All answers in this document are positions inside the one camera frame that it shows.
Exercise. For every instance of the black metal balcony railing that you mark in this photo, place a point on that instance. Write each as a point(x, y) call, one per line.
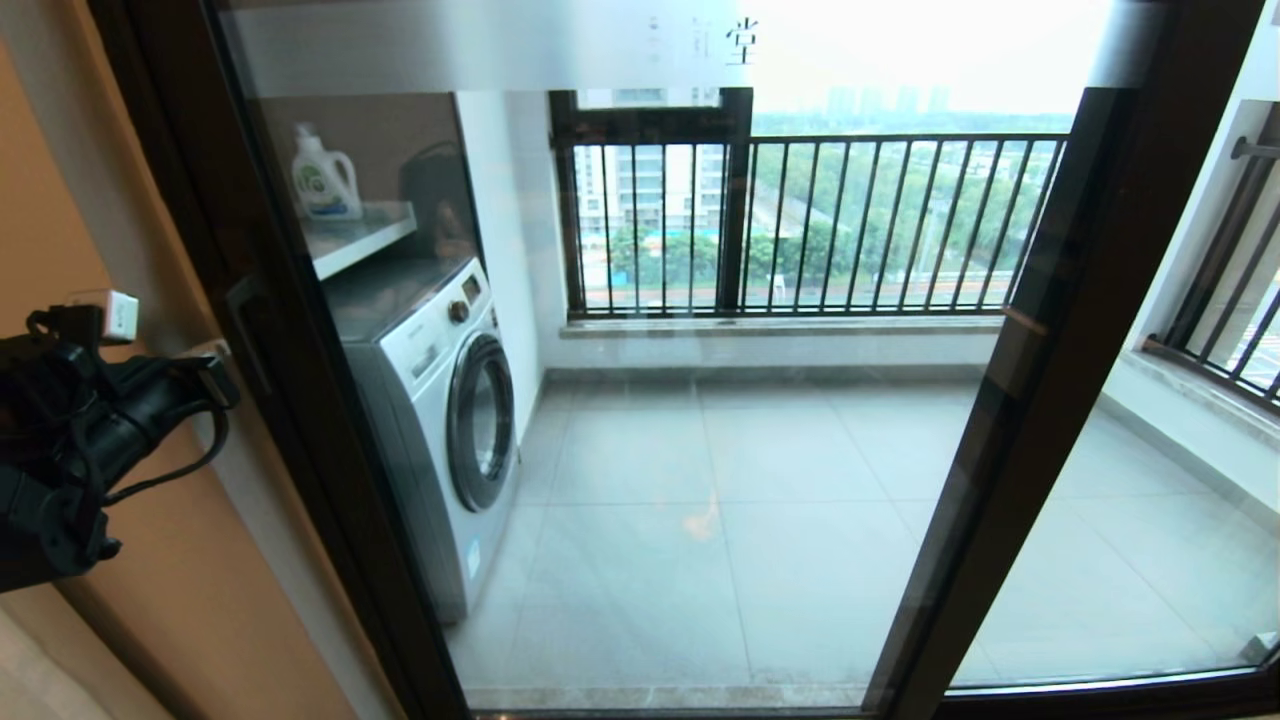
point(1215, 280)
point(900, 138)

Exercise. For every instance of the grey stone window sill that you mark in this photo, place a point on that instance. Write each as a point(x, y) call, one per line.
point(1180, 385)
point(780, 328)

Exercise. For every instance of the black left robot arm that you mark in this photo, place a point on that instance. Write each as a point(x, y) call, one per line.
point(35, 530)

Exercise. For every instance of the brown cabinet back panel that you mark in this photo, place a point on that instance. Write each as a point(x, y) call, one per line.
point(400, 130)

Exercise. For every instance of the white front-load washing machine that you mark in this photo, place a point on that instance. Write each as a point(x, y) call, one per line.
point(440, 400)

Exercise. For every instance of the dark framed sliding glass door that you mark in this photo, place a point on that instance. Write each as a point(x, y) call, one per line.
point(245, 200)

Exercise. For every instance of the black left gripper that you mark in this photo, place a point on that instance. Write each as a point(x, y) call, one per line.
point(140, 410)

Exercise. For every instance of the black window frame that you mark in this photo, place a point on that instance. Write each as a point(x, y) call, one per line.
point(735, 200)

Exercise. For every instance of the dark framed glass door panel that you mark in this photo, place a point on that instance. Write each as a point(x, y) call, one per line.
point(978, 430)

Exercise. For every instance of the white detergent bottle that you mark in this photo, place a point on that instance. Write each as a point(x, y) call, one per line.
point(326, 180)

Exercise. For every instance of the white shelf board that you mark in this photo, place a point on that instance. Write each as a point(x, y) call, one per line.
point(358, 237)

